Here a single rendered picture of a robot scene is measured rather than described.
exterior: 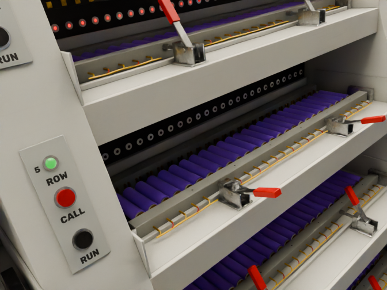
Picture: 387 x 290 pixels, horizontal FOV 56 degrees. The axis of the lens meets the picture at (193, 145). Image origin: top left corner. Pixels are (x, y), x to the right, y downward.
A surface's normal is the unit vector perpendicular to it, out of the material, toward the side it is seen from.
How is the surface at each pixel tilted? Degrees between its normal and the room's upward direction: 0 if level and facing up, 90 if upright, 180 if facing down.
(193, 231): 18
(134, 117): 108
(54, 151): 90
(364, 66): 90
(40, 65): 90
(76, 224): 90
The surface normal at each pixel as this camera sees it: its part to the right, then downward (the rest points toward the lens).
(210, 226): -0.12, -0.90
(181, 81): 0.65, 0.25
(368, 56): -0.75, 0.36
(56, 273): 0.58, -0.04
